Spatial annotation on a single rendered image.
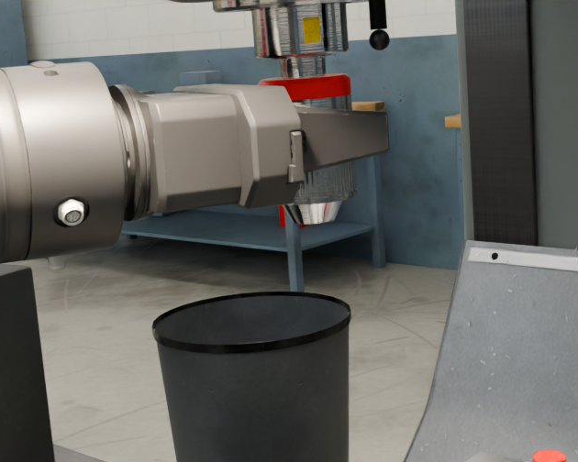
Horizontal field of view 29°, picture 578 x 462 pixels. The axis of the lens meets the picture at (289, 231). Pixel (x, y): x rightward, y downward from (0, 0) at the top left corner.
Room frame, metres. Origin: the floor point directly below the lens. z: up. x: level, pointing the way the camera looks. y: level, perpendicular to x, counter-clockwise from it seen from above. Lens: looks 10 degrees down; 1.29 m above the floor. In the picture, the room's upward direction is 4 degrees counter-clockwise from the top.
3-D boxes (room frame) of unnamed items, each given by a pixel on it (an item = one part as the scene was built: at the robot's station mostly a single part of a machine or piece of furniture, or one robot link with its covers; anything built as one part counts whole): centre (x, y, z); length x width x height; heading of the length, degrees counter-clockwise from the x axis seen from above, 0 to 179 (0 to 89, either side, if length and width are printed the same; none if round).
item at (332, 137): (0.54, -0.03, 1.24); 0.06 x 0.02 x 0.03; 114
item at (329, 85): (0.56, -0.01, 1.26); 0.05 x 0.05 x 0.01
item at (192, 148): (0.53, 0.07, 1.24); 0.13 x 0.12 x 0.10; 24
